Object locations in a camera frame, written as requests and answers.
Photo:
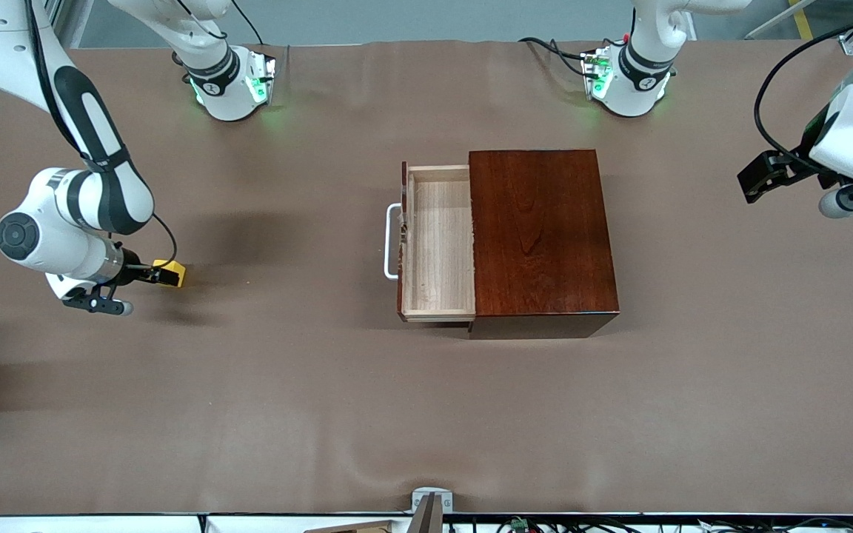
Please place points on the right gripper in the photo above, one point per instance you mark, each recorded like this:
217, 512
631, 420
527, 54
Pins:
132, 273

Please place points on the grey metal clamp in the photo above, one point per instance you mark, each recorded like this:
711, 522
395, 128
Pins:
432, 494

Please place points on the green terminal connector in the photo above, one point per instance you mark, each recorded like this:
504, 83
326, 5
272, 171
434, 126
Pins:
520, 524

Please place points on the yellow wooden block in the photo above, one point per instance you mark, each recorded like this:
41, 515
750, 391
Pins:
175, 268

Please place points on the brown table cover sheet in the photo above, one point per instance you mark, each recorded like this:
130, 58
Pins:
286, 385

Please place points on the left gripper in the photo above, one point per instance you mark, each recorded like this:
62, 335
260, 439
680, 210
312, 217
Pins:
797, 163

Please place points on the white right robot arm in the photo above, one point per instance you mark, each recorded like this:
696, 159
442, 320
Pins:
86, 200

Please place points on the dark wooden cabinet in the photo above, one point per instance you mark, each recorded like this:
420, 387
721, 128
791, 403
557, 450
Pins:
545, 237

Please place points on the light wooden plank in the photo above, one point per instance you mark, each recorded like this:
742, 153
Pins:
352, 528

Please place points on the wooden drawer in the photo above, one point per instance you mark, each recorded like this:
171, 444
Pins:
441, 244

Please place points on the brown camera mount post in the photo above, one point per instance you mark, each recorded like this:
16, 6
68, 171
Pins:
426, 518

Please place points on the grey vertical post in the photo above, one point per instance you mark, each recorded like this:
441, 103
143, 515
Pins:
75, 18

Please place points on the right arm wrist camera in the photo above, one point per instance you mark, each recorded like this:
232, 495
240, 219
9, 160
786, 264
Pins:
101, 302

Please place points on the yellow floor tape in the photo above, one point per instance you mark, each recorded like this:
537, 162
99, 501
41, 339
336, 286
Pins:
803, 21

